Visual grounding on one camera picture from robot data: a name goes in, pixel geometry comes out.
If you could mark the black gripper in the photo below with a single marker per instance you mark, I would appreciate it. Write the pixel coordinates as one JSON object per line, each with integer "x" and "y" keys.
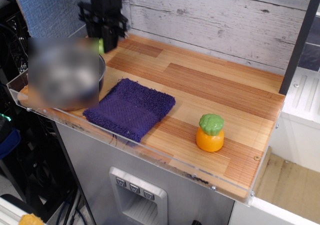
{"x": 104, "y": 19}

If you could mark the green-handled grey toy spatula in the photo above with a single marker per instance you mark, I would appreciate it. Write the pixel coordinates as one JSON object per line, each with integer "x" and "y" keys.
{"x": 101, "y": 46}

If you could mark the grey metal pot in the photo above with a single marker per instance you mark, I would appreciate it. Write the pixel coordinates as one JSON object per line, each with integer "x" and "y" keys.
{"x": 65, "y": 81}

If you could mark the purple terry cloth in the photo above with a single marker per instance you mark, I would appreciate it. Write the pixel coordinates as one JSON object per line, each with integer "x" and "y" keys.
{"x": 130, "y": 109}

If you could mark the blue fabric panel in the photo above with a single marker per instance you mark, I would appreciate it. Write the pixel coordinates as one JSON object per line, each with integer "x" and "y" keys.
{"x": 53, "y": 18}

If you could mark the orange toy carrot green top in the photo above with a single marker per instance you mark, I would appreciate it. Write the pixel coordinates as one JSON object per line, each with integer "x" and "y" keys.
{"x": 210, "y": 135}

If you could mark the yellow sponge piece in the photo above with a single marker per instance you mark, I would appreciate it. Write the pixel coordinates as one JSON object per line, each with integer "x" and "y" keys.
{"x": 30, "y": 219}

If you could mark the clear acrylic edge guard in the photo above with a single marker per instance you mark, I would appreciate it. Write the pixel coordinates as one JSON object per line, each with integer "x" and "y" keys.
{"x": 247, "y": 99}

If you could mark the white toy sink counter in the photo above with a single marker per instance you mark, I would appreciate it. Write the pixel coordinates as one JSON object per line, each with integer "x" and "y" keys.
{"x": 296, "y": 136}

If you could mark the black vertical post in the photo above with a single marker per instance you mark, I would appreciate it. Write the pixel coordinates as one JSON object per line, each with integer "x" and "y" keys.
{"x": 299, "y": 45}

